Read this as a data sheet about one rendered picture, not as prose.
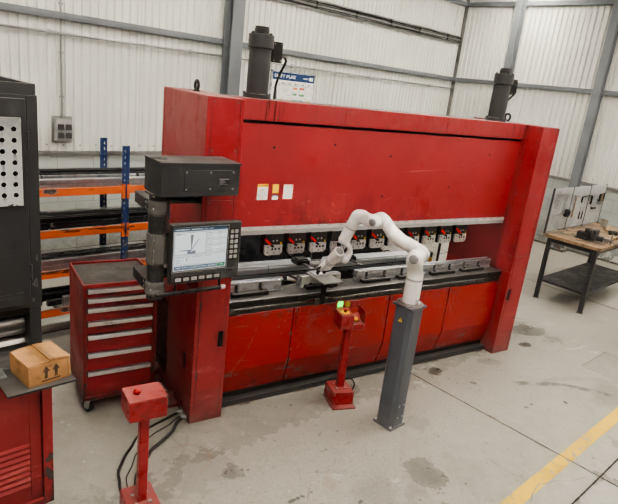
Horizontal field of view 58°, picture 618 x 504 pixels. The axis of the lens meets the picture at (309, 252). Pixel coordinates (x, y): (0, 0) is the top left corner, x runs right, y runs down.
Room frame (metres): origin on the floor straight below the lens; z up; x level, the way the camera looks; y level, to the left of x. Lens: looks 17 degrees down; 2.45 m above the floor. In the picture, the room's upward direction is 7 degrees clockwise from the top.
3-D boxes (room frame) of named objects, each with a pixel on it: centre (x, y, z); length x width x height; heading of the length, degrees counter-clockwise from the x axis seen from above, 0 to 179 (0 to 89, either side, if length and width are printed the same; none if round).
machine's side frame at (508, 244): (5.72, -1.86, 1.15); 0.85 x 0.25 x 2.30; 34
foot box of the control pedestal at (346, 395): (4.06, -0.39, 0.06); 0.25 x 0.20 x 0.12; 19
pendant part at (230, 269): (3.21, 0.63, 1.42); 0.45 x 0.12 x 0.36; 129
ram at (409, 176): (4.68, -0.60, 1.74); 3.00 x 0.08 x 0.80; 124
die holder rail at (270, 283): (4.01, 0.40, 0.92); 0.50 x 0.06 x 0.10; 124
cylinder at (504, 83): (5.52, -1.63, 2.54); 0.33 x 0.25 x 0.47; 124
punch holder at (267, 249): (4.08, 0.29, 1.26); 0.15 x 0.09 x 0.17; 124
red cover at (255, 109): (4.67, -0.61, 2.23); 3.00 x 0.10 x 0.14; 124
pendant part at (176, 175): (3.24, 0.73, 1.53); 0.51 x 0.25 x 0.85; 129
